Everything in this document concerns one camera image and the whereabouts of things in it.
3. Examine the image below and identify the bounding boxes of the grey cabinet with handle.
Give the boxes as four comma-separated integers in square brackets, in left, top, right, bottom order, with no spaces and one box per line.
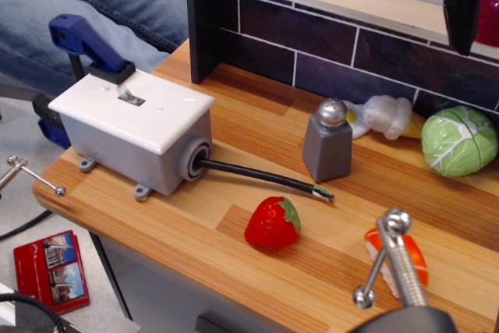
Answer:
[88,231,297,333]

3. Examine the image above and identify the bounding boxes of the blue bar clamp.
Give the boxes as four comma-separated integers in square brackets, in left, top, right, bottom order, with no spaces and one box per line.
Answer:
[32,14,136,149]

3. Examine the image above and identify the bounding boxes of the black cable with stripped end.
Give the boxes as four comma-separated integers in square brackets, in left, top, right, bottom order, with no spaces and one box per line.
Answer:
[196,158,336,204]

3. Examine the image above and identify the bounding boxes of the black floor cable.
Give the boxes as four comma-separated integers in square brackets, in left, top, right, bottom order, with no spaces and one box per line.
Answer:
[0,209,53,241]

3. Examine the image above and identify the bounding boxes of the person's legs in jeans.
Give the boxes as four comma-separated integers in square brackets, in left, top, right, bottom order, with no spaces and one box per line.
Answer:
[1,0,189,95]

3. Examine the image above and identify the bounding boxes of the red toy strawberry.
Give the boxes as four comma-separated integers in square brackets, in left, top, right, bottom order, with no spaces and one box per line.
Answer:
[244,197,301,248]

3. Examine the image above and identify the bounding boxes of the clear toggle switch lever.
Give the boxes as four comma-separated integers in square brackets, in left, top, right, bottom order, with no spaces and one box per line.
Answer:
[116,83,142,106]

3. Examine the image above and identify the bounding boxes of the green toy cabbage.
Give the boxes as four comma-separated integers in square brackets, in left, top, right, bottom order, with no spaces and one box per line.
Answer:
[422,106,498,178]

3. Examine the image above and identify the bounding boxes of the toy fried egg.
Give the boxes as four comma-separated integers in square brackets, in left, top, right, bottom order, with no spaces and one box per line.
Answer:
[344,101,371,139]

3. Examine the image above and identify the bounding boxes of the metal clamp screw right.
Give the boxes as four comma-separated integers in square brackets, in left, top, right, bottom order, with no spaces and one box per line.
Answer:
[352,208,428,309]

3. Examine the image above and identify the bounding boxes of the metal clamp handle left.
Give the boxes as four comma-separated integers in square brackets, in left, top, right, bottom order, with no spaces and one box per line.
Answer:
[0,155,66,197]

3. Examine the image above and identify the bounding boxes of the white toy garlic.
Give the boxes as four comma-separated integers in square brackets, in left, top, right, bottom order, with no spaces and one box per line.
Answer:
[363,95,412,140]

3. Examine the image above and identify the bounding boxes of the toy salmon sushi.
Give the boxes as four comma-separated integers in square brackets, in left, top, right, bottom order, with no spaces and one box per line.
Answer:
[364,228,429,299]

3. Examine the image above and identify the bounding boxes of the black equipment bottom left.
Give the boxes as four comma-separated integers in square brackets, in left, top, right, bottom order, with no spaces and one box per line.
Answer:
[1,292,81,332]

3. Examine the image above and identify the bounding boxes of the grey salt shaker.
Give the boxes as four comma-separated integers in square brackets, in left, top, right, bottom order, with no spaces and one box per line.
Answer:
[303,98,352,182]

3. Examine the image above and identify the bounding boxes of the yellow toy food piece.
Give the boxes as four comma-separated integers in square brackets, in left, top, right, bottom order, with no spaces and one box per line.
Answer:
[401,112,426,140]

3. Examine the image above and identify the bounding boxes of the grey electrical switch box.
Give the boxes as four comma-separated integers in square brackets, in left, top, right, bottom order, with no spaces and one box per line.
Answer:
[48,70,216,200]

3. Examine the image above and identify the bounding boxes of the red card box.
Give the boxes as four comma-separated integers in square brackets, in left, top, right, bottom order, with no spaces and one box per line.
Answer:
[13,230,90,315]

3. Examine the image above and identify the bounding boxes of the dark shelf with brick backsplash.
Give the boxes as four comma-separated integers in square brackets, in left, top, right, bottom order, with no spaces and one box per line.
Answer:
[188,0,498,116]

